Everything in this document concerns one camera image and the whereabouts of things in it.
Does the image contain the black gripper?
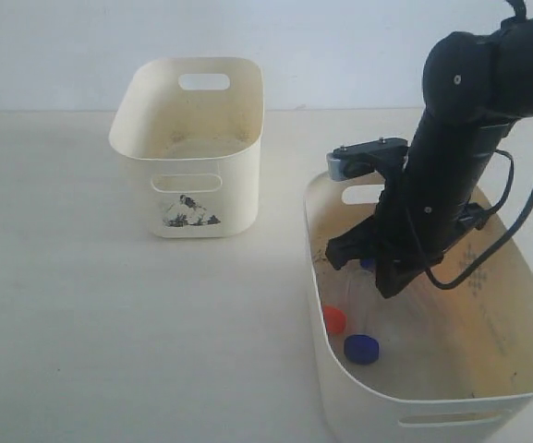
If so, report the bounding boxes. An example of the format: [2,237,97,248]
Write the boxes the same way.
[325,171,486,298]

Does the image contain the black cable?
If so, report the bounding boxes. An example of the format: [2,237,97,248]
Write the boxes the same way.
[402,0,533,291]

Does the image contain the orange-capped tube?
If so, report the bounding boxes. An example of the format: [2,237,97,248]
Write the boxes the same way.
[321,269,366,336]

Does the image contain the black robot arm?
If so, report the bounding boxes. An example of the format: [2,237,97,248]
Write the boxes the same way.
[325,1,533,298]

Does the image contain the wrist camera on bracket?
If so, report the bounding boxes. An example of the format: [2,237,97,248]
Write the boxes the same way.
[326,138,408,182]

